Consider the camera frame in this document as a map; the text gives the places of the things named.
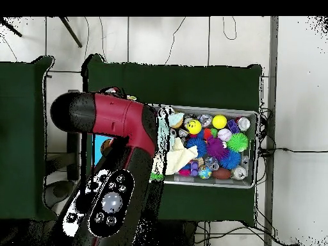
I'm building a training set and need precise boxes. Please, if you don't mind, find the cream muslin cloth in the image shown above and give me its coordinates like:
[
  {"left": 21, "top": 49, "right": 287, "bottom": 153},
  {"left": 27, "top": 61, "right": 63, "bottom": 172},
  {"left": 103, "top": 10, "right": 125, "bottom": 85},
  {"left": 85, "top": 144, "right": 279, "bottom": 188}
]
[{"left": 153, "top": 138, "right": 199, "bottom": 176}]

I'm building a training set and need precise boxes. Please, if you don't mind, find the wooden box with three holes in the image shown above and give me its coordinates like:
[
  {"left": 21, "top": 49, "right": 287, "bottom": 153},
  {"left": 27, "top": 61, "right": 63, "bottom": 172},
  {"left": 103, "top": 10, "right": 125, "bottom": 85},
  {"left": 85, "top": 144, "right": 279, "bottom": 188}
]
[{"left": 92, "top": 95, "right": 135, "bottom": 167}]

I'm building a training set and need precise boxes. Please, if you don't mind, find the dark green table cloth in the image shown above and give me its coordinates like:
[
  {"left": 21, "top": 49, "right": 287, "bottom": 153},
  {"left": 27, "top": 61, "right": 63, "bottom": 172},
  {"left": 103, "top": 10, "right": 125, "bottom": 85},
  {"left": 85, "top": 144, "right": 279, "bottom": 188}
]
[
  {"left": 0, "top": 56, "right": 60, "bottom": 222},
  {"left": 80, "top": 54, "right": 263, "bottom": 227}
]

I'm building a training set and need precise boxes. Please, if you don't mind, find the light blue muslin cloth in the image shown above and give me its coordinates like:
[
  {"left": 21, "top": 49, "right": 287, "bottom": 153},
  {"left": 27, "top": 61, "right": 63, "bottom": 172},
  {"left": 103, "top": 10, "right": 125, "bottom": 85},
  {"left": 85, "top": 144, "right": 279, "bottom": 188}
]
[{"left": 157, "top": 112, "right": 185, "bottom": 154}]

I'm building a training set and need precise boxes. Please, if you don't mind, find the black tripod leg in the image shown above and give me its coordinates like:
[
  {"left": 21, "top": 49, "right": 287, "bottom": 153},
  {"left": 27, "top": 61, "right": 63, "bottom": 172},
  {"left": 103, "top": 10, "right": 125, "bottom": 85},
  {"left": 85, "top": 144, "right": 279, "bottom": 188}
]
[
  {"left": 0, "top": 17, "right": 23, "bottom": 38},
  {"left": 58, "top": 16, "right": 83, "bottom": 49}
]

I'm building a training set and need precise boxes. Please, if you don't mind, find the yellow smiley face ball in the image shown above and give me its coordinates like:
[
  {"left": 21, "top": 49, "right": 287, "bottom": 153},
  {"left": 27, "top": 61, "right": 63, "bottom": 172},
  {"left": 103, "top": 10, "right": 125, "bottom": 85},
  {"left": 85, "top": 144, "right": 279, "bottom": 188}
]
[{"left": 186, "top": 119, "right": 202, "bottom": 135}]

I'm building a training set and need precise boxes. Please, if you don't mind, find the blue spiky rubber ball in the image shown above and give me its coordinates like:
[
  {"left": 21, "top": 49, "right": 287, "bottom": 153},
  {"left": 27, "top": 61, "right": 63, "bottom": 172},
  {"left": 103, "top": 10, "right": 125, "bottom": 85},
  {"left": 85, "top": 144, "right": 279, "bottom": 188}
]
[{"left": 186, "top": 137, "right": 208, "bottom": 158}]

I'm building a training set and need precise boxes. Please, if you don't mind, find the plain yellow ball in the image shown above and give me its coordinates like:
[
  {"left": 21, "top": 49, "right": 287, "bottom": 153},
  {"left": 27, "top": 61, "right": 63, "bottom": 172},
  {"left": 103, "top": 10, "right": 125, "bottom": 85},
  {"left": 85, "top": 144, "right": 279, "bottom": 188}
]
[{"left": 211, "top": 114, "right": 228, "bottom": 129}]

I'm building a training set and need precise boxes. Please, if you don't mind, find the purple monster toy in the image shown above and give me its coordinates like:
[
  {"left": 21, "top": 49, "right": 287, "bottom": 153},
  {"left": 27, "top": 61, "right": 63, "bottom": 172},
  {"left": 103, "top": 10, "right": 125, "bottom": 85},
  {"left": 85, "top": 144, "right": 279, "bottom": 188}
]
[{"left": 206, "top": 136, "right": 229, "bottom": 161}]

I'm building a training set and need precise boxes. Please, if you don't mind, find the shallow wire mesh bin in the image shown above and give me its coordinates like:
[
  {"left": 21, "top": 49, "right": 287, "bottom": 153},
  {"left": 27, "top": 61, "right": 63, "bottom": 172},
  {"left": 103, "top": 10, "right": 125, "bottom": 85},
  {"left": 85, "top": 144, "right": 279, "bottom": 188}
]
[{"left": 149, "top": 102, "right": 259, "bottom": 190}]

